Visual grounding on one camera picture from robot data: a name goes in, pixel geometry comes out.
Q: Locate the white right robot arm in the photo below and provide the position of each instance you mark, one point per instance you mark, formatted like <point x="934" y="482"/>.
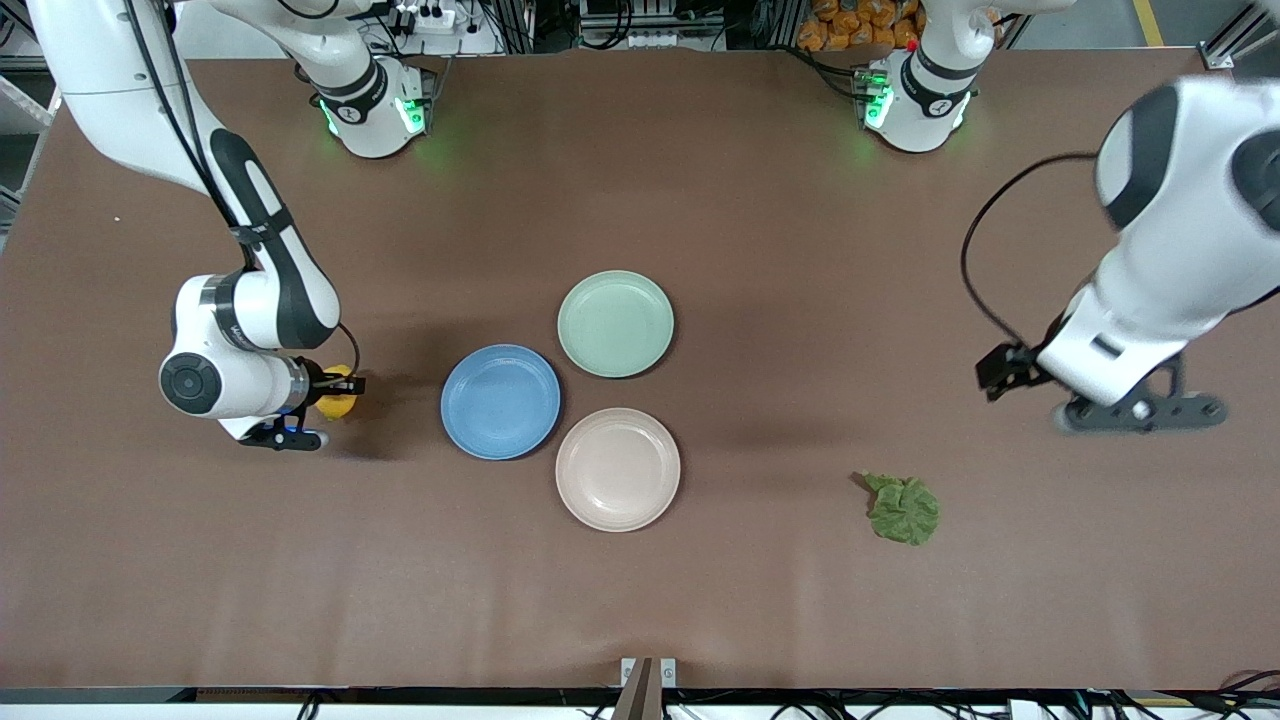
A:
<point x="250" y="310"/>

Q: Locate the white power strip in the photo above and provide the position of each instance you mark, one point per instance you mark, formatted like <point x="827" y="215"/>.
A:
<point x="428" y="17"/>

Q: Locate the yellow lemon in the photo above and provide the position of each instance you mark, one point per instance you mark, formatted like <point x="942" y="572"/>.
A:
<point x="338" y="407"/>

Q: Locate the green lettuce leaf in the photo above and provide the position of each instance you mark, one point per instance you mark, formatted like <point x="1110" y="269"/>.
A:
<point x="905" y="512"/>

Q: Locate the beige plate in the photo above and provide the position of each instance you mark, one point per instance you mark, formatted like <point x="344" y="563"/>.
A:
<point x="618" y="470"/>

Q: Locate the blue plate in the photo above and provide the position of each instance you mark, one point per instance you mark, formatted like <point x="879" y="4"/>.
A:
<point x="500" y="402"/>

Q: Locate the metal table edge bracket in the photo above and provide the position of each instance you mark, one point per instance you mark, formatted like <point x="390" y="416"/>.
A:
<point x="648" y="678"/>

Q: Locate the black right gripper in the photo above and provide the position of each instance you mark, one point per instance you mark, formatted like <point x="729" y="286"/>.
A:
<point x="318" y="381"/>

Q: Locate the pale green plate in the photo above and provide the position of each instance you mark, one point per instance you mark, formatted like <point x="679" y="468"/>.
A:
<point x="615" y="324"/>

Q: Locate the aluminium corner profile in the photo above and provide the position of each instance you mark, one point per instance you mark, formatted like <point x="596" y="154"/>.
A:
<point x="1225" y="45"/>

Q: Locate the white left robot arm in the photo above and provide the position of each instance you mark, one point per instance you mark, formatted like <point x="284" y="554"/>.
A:
<point x="1170" y="270"/>

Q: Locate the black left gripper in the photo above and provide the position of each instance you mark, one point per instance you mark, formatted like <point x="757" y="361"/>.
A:
<point x="1012" y="365"/>

